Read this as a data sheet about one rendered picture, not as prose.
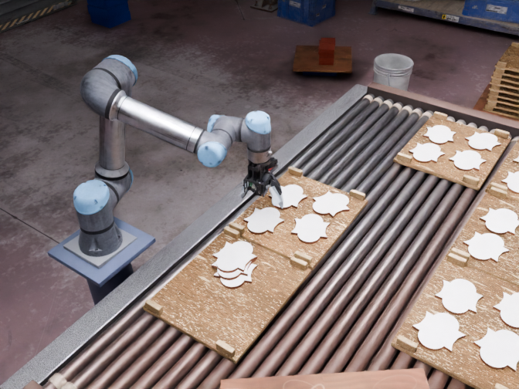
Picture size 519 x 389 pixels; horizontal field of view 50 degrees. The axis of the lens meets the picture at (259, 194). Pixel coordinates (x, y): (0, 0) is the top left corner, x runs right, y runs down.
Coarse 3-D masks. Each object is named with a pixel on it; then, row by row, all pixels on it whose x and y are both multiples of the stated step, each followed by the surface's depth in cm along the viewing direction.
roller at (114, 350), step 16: (368, 112) 259; (352, 128) 249; (336, 144) 239; (320, 160) 231; (304, 176) 223; (144, 320) 166; (128, 336) 162; (112, 352) 158; (96, 368) 154; (80, 384) 150
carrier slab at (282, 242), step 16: (288, 176) 218; (304, 192) 210; (320, 192) 209; (336, 192) 209; (288, 208) 202; (304, 208) 202; (352, 208) 202; (240, 224) 196; (288, 224) 196; (336, 224) 195; (256, 240) 190; (272, 240) 189; (288, 240) 189; (320, 240) 189; (336, 240) 190; (288, 256) 183; (320, 256) 183
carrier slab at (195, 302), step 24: (216, 240) 190; (240, 240) 190; (192, 264) 181; (264, 264) 181; (288, 264) 180; (168, 288) 174; (192, 288) 173; (216, 288) 173; (240, 288) 173; (264, 288) 173; (288, 288) 172; (168, 312) 166; (192, 312) 166; (216, 312) 166; (240, 312) 166; (264, 312) 165; (192, 336) 159; (216, 336) 159; (240, 336) 159
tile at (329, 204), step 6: (330, 192) 207; (318, 198) 205; (324, 198) 204; (330, 198) 204; (336, 198) 204; (342, 198) 204; (318, 204) 202; (324, 204) 202; (330, 204) 202; (336, 204) 202; (342, 204) 202; (318, 210) 199; (324, 210) 199; (330, 210) 199; (336, 210) 199; (342, 210) 200; (348, 210) 200
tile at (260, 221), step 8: (256, 208) 201; (264, 208) 201; (272, 208) 201; (256, 216) 198; (264, 216) 197; (272, 216) 197; (248, 224) 194; (256, 224) 194; (264, 224) 194; (272, 224) 194; (256, 232) 191; (264, 232) 192; (272, 232) 192
